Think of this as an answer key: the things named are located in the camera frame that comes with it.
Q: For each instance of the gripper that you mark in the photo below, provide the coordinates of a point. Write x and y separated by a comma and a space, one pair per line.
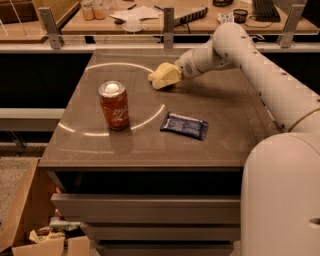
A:
186, 66

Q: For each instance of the yellow sponge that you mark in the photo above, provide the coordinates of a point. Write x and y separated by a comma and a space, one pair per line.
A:
162, 76

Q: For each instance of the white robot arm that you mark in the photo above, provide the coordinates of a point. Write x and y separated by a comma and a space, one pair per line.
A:
280, 190

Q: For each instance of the red soda can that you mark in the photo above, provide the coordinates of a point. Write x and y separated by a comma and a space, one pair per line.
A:
114, 103

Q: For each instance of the blue snack packet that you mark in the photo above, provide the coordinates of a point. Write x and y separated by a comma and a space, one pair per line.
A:
185, 126

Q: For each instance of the white cup on saucer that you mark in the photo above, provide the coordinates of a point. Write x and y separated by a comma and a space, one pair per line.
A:
133, 24

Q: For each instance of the stack of papers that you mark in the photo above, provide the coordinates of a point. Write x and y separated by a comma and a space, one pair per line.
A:
140, 13

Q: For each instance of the grey power strip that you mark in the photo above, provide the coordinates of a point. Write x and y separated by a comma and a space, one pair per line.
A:
190, 15

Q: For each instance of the patterned mug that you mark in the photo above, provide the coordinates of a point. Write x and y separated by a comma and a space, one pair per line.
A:
225, 18

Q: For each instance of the glass jar right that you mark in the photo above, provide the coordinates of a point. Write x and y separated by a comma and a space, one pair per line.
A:
98, 9

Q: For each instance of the glass jar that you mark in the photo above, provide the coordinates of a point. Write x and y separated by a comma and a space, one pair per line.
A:
98, 9
87, 9

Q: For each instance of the wooden desk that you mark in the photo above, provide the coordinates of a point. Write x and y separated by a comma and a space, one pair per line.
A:
79, 26

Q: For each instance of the grey drawer cabinet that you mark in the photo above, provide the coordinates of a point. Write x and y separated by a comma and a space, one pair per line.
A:
140, 191

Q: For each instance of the glass jar left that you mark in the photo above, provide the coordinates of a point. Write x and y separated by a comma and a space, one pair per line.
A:
87, 9

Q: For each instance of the black round container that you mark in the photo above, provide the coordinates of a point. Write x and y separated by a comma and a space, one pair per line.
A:
240, 15

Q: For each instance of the black keyboard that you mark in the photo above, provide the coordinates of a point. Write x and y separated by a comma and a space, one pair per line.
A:
265, 11

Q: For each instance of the cardboard box with trash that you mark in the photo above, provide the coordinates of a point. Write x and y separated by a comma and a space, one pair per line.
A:
31, 210

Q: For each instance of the middle metal bracket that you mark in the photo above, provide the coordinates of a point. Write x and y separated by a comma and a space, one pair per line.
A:
168, 28

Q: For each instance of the metal bracket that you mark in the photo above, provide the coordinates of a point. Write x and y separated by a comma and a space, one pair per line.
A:
285, 39
54, 36
168, 28

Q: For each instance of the left metal bracket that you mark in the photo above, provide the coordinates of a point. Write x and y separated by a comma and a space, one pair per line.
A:
54, 36

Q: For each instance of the right metal bracket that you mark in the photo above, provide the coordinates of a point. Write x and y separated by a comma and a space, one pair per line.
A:
285, 39

